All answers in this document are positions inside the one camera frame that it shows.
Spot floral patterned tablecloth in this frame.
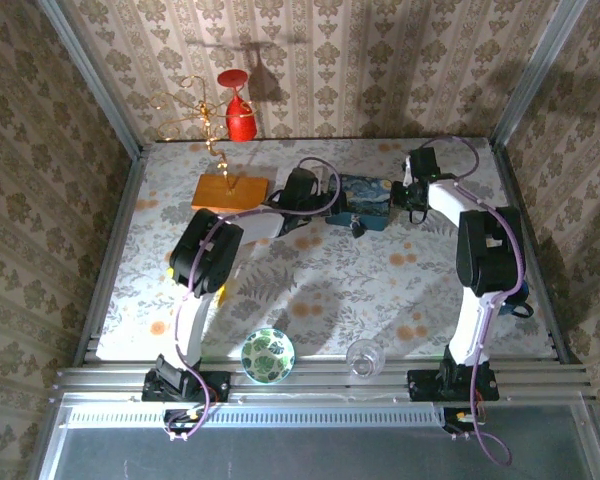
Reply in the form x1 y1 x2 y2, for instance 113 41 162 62
95 137 556 362

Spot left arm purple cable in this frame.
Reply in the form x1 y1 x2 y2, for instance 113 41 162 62
164 157 342 444

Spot aluminium frame post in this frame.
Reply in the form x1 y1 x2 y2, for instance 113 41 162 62
37 0 145 157
490 0 589 151

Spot clear drinking glass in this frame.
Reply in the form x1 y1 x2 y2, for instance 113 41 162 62
345 338 386 380

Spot blue round object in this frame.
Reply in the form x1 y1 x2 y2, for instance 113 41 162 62
499 280 534 317

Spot green leaf pattern bowl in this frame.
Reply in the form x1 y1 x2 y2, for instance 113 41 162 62
240 327 297 385

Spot grey metal sheet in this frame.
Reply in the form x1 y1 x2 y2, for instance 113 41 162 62
32 394 600 480

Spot gold wire stand wooden base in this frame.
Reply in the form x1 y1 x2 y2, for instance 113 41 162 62
147 74 271 214

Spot starry night tin box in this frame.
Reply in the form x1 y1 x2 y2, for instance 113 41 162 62
327 173 394 234

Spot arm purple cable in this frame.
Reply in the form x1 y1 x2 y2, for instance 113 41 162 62
164 157 342 444
409 135 526 467

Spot aluminium side rail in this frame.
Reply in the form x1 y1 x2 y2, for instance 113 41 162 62
488 138 584 365
73 149 150 369

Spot black connector box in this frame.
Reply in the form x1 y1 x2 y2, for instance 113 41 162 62
163 408 206 435
442 407 487 435

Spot aluminium cross rail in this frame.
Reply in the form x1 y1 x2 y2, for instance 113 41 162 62
53 360 595 404

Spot yellow plastic cup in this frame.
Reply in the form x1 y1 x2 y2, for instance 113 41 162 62
166 266 229 308

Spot white slotted cable duct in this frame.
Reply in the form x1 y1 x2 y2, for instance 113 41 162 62
59 402 450 429

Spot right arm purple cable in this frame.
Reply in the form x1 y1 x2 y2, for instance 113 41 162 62
409 135 526 467

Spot red wine glass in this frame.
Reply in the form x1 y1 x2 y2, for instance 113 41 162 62
216 68 259 144

